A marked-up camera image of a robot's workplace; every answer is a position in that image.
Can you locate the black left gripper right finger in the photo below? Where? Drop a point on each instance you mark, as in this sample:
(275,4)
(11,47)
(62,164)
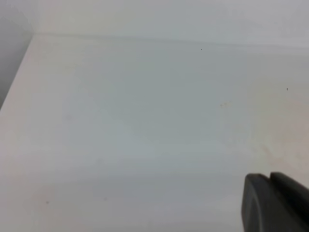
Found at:
(296,195)

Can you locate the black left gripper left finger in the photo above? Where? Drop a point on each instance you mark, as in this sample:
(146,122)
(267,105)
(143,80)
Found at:
(264,209)

